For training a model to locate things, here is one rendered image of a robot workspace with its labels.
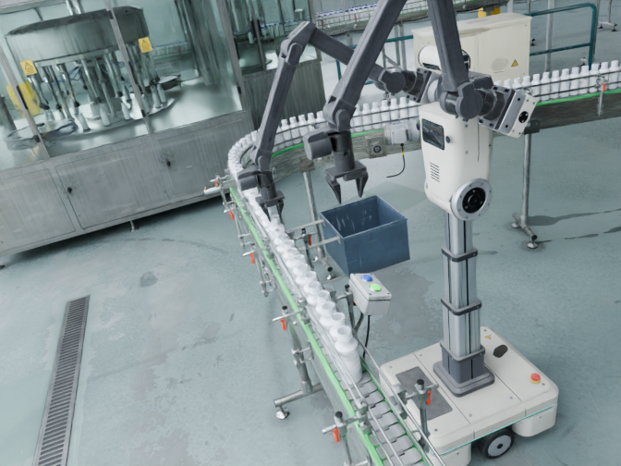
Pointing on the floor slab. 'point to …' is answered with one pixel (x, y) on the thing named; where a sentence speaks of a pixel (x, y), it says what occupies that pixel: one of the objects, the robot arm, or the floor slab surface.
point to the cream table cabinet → (489, 44)
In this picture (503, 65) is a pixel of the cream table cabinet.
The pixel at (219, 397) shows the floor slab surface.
